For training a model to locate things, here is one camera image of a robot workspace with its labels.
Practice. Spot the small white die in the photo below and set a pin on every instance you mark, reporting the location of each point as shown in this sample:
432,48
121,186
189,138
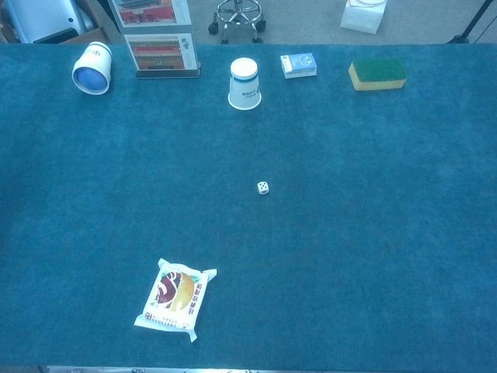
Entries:
263,188

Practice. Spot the blue table cloth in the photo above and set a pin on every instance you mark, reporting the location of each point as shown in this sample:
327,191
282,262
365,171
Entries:
248,233

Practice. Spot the upside-down white paper cup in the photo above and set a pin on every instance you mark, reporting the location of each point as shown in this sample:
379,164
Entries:
244,85

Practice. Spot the blue and white card box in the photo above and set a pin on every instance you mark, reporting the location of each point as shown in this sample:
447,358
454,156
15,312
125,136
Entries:
299,65

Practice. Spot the white snack packet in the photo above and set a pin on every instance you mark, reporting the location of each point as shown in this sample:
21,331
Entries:
174,297

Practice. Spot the desk calendar with palace photos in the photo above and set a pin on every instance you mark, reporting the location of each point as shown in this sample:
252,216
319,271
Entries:
163,42

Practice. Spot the chrome swivel stool base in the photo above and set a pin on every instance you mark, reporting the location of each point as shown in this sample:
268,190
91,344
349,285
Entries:
237,17

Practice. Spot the yellow sponge with green scourer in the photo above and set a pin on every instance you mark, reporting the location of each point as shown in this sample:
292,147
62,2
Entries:
376,74

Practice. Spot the white cup with blue interior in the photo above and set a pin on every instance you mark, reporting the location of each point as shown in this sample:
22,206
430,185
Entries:
92,72

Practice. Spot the white device in cardboard box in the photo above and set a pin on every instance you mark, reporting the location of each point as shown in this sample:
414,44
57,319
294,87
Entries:
46,19

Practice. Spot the black tripod leg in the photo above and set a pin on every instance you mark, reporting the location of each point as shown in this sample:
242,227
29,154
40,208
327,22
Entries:
471,23

